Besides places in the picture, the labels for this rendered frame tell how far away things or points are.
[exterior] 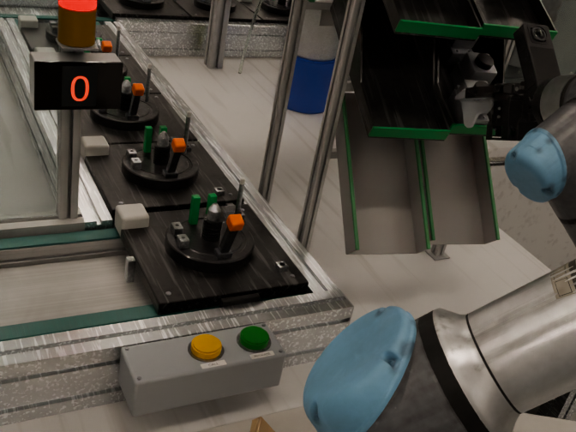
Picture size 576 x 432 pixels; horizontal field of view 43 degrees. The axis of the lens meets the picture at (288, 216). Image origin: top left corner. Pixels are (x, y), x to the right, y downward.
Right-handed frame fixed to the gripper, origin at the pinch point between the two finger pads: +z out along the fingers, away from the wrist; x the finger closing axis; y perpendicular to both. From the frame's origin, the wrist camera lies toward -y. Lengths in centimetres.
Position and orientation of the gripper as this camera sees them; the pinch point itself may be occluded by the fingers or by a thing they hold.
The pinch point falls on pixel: (476, 94)
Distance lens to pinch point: 120.2
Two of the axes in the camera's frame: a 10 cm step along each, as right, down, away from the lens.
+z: -3.2, -1.2, 9.4
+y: -0.4, 9.9, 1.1
